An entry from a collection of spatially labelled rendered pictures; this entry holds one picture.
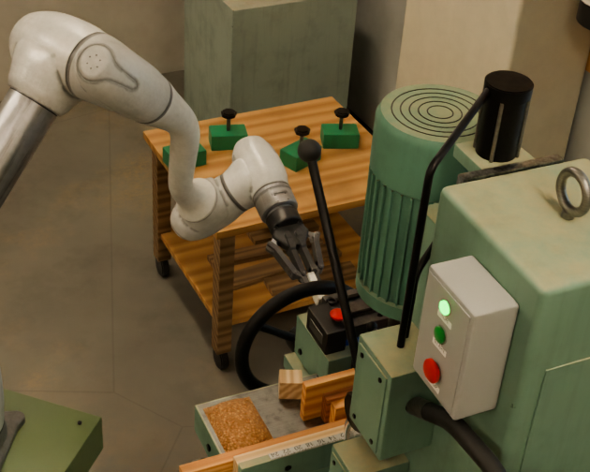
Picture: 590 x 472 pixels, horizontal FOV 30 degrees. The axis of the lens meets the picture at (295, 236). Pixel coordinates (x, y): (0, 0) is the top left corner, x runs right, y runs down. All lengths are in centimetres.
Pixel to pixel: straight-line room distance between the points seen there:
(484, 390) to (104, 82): 97
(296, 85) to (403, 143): 253
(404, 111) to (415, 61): 190
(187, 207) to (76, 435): 59
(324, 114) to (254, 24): 47
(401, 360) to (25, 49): 103
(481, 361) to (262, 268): 213
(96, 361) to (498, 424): 212
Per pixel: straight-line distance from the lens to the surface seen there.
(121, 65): 198
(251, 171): 245
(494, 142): 138
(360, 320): 193
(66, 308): 352
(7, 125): 210
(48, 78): 208
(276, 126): 341
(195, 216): 246
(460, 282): 125
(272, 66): 390
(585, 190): 128
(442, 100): 155
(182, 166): 229
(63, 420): 218
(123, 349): 336
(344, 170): 322
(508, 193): 134
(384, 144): 149
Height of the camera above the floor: 223
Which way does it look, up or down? 35 degrees down
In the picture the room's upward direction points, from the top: 4 degrees clockwise
